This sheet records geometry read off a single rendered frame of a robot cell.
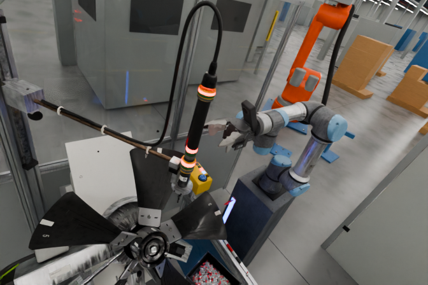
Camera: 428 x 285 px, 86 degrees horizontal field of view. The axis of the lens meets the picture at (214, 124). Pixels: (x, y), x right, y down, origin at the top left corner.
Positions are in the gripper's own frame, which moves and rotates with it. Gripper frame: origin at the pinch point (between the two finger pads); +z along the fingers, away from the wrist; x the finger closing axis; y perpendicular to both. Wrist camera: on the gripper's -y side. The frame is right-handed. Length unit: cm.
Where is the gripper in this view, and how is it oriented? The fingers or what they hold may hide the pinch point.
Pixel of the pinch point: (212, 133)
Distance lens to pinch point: 70.3
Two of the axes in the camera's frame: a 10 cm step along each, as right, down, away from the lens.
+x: -5.7, -5.7, 5.9
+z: -7.9, 2.1, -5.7
